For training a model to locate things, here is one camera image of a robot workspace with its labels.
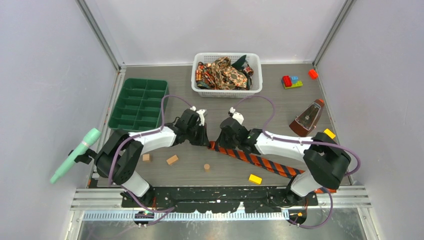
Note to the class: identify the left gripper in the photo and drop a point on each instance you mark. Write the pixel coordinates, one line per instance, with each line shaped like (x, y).
(203, 140)

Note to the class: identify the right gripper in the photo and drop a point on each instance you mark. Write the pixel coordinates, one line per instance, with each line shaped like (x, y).
(221, 141)

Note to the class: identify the orange navy striped tie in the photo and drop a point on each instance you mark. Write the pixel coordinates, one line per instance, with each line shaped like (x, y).
(258, 160)

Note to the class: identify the brown wooden metronome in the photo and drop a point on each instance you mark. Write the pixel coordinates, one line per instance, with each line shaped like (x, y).
(306, 122)

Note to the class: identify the white plastic basket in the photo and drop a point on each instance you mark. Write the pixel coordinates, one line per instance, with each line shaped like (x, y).
(208, 57)

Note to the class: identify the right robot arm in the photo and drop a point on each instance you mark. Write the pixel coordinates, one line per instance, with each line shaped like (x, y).
(326, 161)

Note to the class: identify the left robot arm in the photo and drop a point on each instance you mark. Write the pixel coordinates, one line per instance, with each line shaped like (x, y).
(120, 155)

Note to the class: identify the small wooden block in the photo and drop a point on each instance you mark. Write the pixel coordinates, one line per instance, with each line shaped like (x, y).
(172, 160)

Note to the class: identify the yellow toy brick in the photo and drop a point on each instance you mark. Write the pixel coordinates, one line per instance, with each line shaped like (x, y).
(255, 179)
(329, 133)

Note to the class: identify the small wooden cube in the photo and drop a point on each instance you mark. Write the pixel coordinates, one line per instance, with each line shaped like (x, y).
(146, 158)

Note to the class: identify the green compartment tray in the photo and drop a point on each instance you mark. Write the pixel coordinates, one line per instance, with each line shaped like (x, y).
(139, 105)

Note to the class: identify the floral patterned tie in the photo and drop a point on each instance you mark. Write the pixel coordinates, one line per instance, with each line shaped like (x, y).
(220, 75)

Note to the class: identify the dark green tie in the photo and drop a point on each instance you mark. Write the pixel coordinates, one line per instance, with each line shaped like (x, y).
(239, 64)

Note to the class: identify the stacked lego bricks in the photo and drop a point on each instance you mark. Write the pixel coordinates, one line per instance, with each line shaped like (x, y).
(290, 82)

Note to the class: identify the mint green microphone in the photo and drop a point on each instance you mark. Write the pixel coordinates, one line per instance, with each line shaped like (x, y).
(81, 154)

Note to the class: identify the red toy brick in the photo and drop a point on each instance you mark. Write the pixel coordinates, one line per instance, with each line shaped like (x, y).
(313, 74)

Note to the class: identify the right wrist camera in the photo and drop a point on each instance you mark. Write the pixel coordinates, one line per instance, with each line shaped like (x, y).
(236, 115)

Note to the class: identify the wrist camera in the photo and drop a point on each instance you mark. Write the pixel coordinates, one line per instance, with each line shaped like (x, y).
(236, 115)
(202, 115)

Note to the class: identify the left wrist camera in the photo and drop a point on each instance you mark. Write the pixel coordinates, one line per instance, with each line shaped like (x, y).
(202, 115)

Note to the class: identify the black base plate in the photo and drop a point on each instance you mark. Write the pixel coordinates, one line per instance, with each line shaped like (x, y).
(217, 199)

